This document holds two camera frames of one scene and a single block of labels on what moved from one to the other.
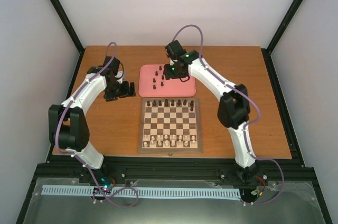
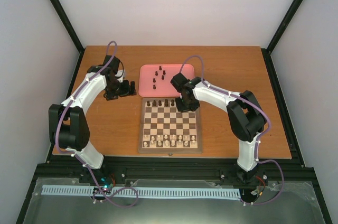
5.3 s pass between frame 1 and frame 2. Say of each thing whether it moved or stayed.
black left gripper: stayed
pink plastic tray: stayed
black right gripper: moved
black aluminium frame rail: stayed
